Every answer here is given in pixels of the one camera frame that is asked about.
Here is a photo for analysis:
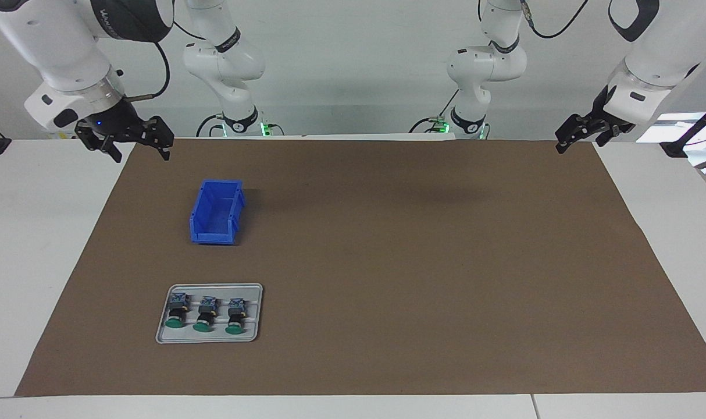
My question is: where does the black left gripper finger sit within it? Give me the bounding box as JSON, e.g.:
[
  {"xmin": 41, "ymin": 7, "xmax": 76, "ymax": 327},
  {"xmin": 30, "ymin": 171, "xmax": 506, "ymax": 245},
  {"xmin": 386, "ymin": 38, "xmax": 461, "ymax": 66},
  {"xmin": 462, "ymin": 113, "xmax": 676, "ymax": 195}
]
[
  {"xmin": 555, "ymin": 115, "xmax": 608, "ymax": 154},
  {"xmin": 596, "ymin": 125, "xmax": 624, "ymax": 147}
]

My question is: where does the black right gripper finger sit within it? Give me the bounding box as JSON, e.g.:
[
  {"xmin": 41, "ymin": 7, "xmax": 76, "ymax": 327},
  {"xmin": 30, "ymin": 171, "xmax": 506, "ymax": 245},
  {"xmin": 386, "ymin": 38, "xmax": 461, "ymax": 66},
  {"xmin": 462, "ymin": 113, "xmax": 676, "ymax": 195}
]
[
  {"xmin": 142, "ymin": 116, "xmax": 174, "ymax": 161},
  {"xmin": 76, "ymin": 121, "xmax": 123, "ymax": 164}
]

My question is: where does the green push button switch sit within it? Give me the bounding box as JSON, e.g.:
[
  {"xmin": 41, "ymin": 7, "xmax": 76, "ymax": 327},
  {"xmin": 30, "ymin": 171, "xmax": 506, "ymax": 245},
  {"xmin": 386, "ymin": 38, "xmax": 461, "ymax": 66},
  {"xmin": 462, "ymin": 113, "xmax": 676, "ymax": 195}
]
[
  {"xmin": 165, "ymin": 292, "xmax": 191, "ymax": 328},
  {"xmin": 224, "ymin": 297, "xmax": 249, "ymax": 335},
  {"xmin": 192, "ymin": 296, "xmax": 219, "ymax": 333}
]

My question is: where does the black angled stand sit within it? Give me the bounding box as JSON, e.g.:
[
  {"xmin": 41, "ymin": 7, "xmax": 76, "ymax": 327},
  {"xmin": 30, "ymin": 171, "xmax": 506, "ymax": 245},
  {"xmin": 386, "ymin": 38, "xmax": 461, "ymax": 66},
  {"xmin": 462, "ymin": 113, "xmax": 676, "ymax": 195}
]
[{"xmin": 660, "ymin": 96, "xmax": 706, "ymax": 159}]

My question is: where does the blue plastic storage bin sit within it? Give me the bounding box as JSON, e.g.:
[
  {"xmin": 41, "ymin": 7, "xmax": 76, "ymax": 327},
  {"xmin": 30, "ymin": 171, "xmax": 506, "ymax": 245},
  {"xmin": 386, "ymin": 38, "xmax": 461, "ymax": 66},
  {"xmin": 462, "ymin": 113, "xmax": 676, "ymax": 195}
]
[{"xmin": 189, "ymin": 179, "xmax": 246, "ymax": 246}]

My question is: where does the grey metal tray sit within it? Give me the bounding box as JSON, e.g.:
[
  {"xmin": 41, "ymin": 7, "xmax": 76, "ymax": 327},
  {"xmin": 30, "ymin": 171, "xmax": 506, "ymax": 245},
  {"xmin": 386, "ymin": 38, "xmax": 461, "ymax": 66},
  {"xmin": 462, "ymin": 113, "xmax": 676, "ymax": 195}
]
[{"xmin": 155, "ymin": 283, "xmax": 264, "ymax": 345}]

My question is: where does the brown paper table mat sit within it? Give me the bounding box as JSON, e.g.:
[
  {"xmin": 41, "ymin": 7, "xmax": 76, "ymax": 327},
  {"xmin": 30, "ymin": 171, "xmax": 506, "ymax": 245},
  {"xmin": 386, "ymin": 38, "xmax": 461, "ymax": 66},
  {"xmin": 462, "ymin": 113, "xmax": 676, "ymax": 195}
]
[{"xmin": 15, "ymin": 138, "xmax": 706, "ymax": 397}]

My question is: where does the black right base cable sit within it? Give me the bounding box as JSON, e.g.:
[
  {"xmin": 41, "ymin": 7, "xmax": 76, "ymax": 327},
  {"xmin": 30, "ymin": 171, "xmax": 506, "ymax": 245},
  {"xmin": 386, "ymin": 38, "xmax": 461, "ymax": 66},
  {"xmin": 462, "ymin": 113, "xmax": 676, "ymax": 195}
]
[{"xmin": 196, "ymin": 113, "xmax": 226, "ymax": 138}]

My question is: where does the black base cable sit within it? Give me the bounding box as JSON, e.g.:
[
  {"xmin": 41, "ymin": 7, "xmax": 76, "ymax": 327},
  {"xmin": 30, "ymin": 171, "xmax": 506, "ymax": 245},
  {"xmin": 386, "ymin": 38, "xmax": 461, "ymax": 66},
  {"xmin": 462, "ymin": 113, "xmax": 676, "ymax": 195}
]
[
  {"xmin": 409, "ymin": 88, "xmax": 459, "ymax": 133},
  {"xmin": 196, "ymin": 113, "xmax": 226, "ymax": 138}
]

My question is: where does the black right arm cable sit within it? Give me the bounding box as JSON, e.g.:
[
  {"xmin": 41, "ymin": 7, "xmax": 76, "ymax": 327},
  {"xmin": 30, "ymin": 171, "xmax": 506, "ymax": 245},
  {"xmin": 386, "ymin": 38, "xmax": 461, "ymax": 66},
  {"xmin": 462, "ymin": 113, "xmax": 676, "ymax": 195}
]
[{"xmin": 126, "ymin": 20, "xmax": 208, "ymax": 102}]

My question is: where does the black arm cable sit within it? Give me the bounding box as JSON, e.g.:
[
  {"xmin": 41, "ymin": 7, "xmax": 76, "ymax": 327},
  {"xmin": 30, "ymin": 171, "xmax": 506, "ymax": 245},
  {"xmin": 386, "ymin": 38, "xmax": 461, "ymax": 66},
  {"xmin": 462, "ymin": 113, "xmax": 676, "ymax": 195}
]
[
  {"xmin": 126, "ymin": 20, "xmax": 208, "ymax": 102},
  {"xmin": 519, "ymin": 0, "xmax": 589, "ymax": 40}
]

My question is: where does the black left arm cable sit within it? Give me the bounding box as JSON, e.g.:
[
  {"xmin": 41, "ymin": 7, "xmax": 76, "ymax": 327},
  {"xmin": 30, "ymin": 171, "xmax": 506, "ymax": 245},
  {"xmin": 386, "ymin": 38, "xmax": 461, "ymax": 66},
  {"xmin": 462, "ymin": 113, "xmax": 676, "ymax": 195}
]
[{"xmin": 519, "ymin": 0, "xmax": 589, "ymax": 40}]

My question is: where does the black left base cable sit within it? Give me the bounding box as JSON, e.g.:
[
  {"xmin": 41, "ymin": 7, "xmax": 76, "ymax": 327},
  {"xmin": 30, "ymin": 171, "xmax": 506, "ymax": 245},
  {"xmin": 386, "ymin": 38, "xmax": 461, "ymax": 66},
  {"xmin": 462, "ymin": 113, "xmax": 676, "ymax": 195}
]
[{"xmin": 409, "ymin": 88, "xmax": 459, "ymax": 133}]

